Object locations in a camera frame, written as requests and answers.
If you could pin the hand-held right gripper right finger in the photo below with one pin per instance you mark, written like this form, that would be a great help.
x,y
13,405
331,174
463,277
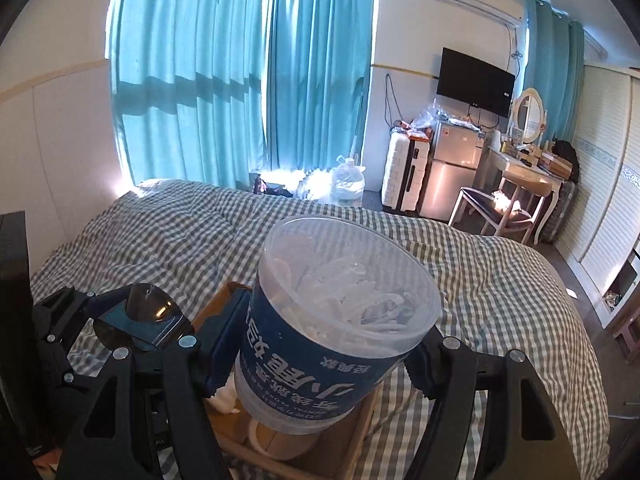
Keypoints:
x,y
424,365

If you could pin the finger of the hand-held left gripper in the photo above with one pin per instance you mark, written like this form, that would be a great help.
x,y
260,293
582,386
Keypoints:
x,y
55,367
65,302

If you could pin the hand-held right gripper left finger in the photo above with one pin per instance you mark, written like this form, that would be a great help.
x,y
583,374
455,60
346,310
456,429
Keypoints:
x,y
226,340

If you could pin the dark sunglasses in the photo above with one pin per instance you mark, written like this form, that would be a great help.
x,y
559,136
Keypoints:
x,y
145,317

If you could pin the clear plastic jar blue label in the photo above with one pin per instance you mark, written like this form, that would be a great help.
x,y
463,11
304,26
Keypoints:
x,y
330,320

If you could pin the wooden storage box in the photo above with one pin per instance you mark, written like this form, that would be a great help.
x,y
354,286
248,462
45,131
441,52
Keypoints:
x,y
345,442

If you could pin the bed with checkered cover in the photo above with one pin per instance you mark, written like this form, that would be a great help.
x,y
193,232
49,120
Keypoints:
x,y
165,240

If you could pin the dark floor bag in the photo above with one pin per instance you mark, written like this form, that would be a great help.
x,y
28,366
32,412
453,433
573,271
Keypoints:
x,y
272,186

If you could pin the white chair with dark seat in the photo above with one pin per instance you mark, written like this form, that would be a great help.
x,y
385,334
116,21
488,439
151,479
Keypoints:
x,y
492,210

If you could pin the white plastic bag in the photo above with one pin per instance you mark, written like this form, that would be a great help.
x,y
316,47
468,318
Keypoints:
x,y
315,185

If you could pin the white suitcase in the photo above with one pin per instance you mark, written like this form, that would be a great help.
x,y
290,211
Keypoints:
x,y
400,172

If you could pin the clear water jug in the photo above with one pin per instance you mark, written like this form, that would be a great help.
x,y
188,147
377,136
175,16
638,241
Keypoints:
x,y
346,185

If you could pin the silver mini fridge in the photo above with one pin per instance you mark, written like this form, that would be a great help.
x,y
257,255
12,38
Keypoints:
x,y
452,170

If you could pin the wooden stool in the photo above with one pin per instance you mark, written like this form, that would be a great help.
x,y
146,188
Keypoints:
x,y
629,332

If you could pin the white dressing table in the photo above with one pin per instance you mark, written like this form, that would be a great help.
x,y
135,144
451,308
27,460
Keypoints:
x,y
520,164

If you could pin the orange snack packets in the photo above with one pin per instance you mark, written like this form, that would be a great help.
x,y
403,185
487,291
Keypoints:
x,y
415,132

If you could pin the brown cardboard box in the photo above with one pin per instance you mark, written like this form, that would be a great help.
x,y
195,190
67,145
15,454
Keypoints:
x,y
554,164

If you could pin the clear plastic bags pile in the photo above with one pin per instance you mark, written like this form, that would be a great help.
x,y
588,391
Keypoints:
x,y
440,116

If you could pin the black bag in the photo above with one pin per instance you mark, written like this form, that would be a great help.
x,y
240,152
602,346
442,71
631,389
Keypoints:
x,y
567,157

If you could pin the white louvered wardrobe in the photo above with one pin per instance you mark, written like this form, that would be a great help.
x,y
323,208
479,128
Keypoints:
x,y
607,180

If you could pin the wide teal curtain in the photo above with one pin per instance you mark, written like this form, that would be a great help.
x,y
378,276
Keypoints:
x,y
320,70
190,70

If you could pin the oval white vanity mirror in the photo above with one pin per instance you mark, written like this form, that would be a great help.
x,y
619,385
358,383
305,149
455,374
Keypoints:
x,y
527,115

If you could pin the narrow teal curtain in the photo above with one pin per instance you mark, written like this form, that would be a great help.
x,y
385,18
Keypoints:
x,y
552,60

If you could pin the black wall television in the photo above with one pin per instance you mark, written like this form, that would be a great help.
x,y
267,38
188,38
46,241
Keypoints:
x,y
475,80

